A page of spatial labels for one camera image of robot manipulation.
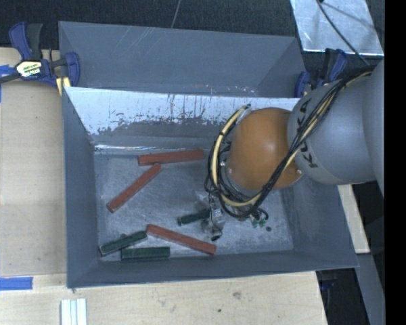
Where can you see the red-brown flat block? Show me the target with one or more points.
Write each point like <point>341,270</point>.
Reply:
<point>181,239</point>
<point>134,188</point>
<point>170,157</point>

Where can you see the pale wood flat board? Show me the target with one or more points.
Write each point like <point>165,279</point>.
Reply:
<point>30,181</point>

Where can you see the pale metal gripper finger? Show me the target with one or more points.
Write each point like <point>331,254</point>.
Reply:
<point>218,219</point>
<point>206,224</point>

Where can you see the grey metal bin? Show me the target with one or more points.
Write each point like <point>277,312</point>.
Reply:
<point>176,63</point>

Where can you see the dark green flat block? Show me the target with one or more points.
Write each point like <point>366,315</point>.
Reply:
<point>192,217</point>
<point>145,253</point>
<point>123,243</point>

